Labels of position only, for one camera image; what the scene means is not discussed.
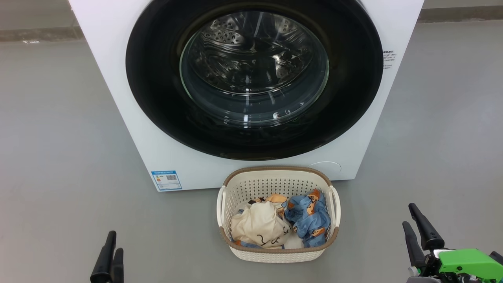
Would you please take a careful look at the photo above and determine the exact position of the blue energy label sticker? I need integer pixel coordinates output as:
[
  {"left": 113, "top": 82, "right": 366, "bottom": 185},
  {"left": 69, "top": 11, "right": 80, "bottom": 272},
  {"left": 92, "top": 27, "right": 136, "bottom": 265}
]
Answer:
[{"left": 151, "top": 170, "right": 182, "bottom": 191}]

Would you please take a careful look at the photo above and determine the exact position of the cream perforated laundry basket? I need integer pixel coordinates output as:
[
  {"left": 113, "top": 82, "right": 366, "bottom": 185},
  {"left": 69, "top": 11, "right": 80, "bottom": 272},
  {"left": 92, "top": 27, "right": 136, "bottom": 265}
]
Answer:
[{"left": 217, "top": 166, "right": 341, "bottom": 263}]

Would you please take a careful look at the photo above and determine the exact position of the black glass washer door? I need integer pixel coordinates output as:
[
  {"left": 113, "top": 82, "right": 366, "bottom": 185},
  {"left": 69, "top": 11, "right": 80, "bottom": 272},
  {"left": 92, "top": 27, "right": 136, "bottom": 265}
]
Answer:
[{"left": 126, "top": 0, "right": 384, "bottom": 161}]

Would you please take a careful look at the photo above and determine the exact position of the blue bear-print garment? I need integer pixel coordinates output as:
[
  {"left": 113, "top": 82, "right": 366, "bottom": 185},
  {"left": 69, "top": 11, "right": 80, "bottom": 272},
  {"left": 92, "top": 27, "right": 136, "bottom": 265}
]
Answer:
[{"left": 283, "top": 189, "right": 331, "bottom": 248}]

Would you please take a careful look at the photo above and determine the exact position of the cream garment with black print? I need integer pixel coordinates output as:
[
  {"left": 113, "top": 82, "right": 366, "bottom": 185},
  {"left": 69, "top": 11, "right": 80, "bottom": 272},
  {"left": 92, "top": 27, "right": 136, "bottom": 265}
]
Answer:
[{"left": 231, "top": 194, "right": 291, "bottom": 249}]

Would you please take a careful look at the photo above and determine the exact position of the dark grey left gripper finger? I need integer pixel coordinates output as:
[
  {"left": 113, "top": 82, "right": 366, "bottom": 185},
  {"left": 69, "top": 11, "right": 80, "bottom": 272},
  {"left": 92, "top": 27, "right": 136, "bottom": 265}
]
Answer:
[
  {"left": 112, "top": 248, "right": 124, "bottom": 283},
  {"left": 90, "top": 231, "right": 117, "bottom": 283}
]

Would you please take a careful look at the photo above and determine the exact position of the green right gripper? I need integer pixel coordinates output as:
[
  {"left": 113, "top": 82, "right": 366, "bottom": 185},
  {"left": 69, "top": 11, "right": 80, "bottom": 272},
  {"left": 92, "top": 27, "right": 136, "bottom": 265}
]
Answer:
[{"left": 402, "top": 203, "right": 503, "bottom": 283}]

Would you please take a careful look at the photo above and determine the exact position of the round white filter cover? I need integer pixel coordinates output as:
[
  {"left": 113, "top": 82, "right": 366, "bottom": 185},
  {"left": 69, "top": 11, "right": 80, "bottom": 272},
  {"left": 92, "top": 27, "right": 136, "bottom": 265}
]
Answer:
[{"left": 308, "top": 161, "right": 341, "bottom": 174}]

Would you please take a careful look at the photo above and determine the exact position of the white front-load washing machine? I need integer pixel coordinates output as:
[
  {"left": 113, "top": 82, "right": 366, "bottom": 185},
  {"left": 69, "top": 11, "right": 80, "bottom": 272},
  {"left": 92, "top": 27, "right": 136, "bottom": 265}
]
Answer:
[{"left": 69, "top": 0, "right": 425, "bottom": 192}]

